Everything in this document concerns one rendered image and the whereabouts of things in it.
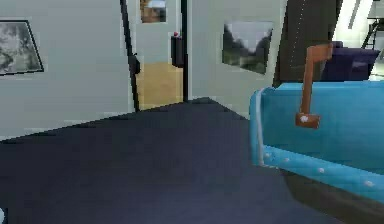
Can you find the black cabinet with red object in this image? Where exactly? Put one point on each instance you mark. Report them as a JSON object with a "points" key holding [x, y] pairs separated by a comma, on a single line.
{"points": [[176, 50]]}

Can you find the brown angled lever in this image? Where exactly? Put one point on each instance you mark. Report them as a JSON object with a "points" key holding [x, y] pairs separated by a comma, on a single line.
{"points": [[310, 86]]}

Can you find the dark brown room door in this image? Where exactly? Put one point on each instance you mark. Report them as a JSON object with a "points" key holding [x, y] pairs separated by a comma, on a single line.
{"points": [[303, 36]]}

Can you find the blue box with studs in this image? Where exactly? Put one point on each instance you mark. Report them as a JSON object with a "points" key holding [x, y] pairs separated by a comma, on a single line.
{"points": [[346, 133]]}

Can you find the dark purple sofa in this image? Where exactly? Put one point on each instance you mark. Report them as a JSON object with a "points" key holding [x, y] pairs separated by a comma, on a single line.
{"points": [[350, 63]]}

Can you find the landscape wall picture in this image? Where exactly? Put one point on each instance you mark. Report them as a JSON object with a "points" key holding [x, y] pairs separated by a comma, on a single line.
{"points": [[246, 46]]}

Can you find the small brown wall picture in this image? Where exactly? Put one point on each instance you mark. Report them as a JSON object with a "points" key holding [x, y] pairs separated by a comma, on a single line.
{"points": [[153, 11]]}

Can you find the grey framed wall picture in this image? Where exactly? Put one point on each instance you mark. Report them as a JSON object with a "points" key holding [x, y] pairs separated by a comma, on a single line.
{"points": [[16, 46]]}

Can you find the black frame chair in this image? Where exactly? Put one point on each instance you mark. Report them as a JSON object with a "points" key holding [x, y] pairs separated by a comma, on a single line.
{"points": [[375, 31]]}

